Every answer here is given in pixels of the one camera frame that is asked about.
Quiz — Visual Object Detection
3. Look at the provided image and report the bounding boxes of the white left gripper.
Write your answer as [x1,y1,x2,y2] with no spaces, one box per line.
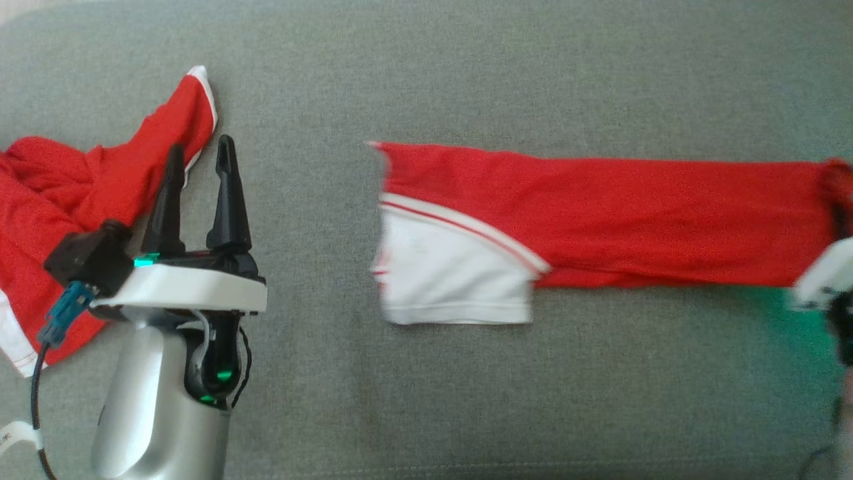
[89,134,269,314]

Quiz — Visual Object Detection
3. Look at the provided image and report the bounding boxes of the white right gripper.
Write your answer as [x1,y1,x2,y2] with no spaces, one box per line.
[788,236,853,313]

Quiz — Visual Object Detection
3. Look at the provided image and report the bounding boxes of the red white basketball shorts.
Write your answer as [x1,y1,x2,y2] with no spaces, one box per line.
[368,139,853,327]

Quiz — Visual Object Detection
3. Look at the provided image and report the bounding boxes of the red white jersey garment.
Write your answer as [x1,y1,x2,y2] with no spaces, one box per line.
[0,64,219,379]

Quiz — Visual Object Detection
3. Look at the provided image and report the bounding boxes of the blue left camera connector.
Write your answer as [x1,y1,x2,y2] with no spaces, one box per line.
[36,280,95,349]

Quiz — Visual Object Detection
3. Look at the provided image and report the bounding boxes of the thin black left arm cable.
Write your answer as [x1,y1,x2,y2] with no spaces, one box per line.
[29,341,59,480]

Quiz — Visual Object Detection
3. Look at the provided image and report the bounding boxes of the white left cable label tag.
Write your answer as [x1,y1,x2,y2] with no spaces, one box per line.
[0,419,43,459]

